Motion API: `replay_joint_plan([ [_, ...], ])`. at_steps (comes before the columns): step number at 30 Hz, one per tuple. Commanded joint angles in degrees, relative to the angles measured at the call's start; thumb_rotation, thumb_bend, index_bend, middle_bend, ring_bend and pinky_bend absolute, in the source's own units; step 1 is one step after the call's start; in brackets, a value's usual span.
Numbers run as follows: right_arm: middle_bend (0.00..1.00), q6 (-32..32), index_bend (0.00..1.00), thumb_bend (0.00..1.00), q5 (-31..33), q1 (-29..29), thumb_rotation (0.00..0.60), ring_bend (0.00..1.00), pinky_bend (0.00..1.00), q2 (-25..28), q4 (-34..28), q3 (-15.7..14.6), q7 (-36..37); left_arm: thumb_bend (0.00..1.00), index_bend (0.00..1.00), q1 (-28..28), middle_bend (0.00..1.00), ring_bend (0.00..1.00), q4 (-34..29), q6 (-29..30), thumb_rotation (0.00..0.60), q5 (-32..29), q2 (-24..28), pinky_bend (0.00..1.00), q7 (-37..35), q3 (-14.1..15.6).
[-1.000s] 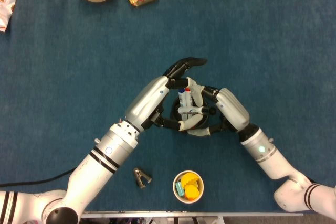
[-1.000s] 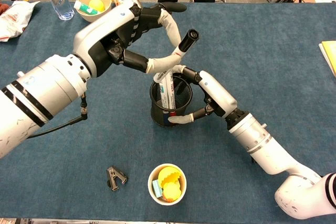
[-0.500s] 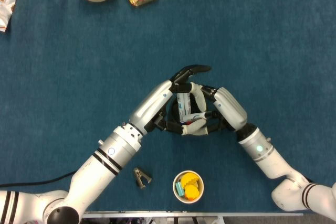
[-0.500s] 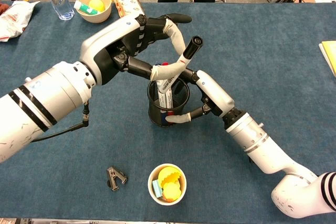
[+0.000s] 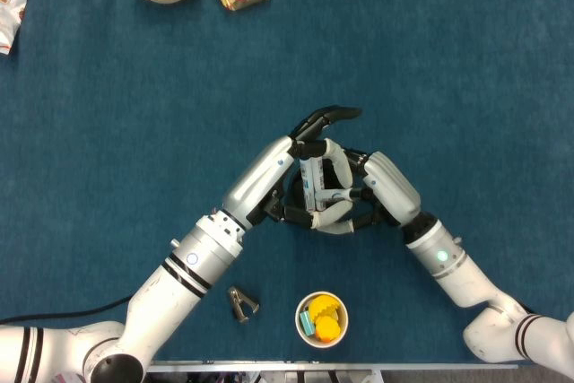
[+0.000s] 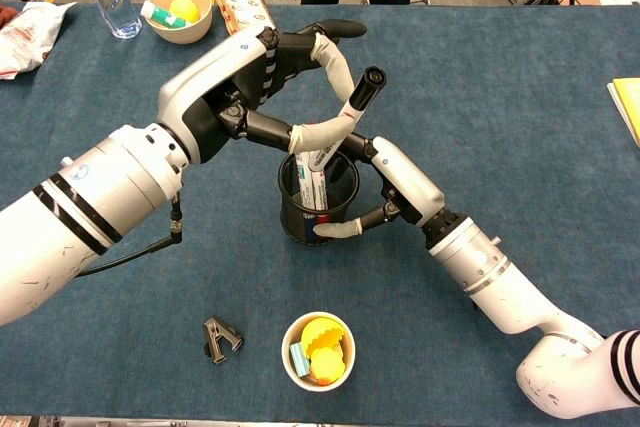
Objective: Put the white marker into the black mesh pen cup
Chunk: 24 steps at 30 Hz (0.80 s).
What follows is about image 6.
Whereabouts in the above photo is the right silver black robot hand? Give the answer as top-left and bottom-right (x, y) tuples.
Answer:
(312, 131), (447, 241)

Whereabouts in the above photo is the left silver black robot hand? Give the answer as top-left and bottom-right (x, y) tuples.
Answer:
(157, 19), (369, 166)

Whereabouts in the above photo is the red-capped white marker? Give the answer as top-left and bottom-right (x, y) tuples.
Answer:
(309, 166), (332, 228)

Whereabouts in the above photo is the black-capped white marker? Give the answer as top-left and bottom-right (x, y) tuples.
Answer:
(309, 65), (389, 173)

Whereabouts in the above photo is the blue-capped white marker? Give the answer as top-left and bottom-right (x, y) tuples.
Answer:
(293, 149), (319, 232)

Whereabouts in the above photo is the black mesh pen holder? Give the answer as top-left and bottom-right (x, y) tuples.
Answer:
(278, 150), (362, 247)

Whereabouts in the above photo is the beige bowl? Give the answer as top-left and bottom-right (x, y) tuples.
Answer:
(147, 0), (214, 45)

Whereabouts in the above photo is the yellow ball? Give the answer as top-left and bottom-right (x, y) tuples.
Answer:
(168, 0), (202, 24)

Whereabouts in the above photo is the cream wrapped package red print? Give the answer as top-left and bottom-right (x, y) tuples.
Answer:
(215, 0), (279, 36)

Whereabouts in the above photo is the green white glue stick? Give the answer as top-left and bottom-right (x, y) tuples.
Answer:
(139, 0), (187, 29)

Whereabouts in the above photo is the blue felt table cloth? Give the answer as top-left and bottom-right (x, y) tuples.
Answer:
(0, 0), (640, 423)

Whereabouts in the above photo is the yellow cracked eggshell toy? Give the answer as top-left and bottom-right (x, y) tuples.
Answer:
(302, 315), (346, 356)

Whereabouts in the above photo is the white snack bag red print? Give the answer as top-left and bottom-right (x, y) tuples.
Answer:
(0, 0), (77, 81)

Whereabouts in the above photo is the yellow round egg toy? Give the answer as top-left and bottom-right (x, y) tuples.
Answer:
(308, 349), (346, 387)

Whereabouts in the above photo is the cream bowl with yellow toys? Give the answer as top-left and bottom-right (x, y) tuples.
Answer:
(281, 310), (357, 392)

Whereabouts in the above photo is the yellow notebook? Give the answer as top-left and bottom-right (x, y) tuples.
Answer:
(606, 77), (640, 148)

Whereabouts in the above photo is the black staple remover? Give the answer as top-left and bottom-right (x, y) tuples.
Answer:
(201, 315), (246, 365)

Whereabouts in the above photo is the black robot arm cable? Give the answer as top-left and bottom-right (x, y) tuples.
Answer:
(77, 191), (184, 278)

